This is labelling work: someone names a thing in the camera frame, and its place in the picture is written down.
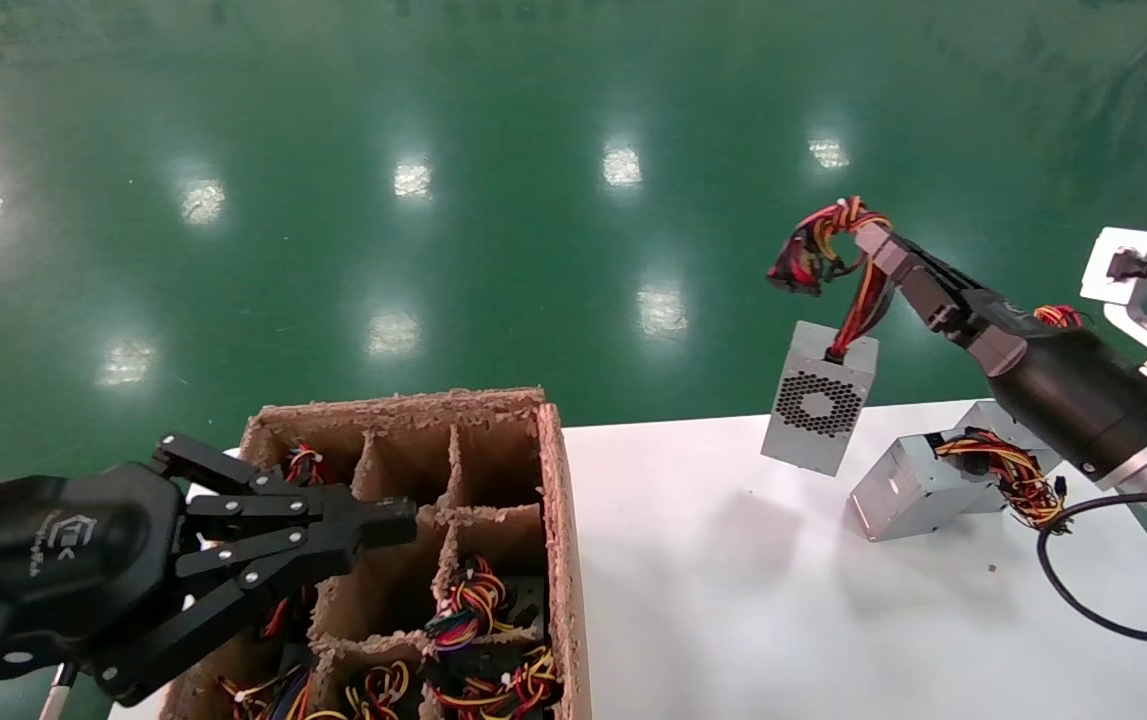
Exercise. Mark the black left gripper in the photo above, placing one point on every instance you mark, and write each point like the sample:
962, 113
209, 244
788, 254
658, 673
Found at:
53, 560

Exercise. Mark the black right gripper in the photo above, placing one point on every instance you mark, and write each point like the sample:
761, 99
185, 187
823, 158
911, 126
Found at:
1083, 390

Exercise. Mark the silver power supply with fan grille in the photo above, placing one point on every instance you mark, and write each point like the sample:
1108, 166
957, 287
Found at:
813, 448

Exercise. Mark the silver power supply lying flat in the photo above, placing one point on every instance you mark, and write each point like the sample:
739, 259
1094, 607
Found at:
908, 490

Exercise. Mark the brown cardboard divider box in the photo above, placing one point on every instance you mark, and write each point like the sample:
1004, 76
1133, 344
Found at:
558, 520

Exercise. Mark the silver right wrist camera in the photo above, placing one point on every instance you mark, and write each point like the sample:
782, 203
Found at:
1123, 250

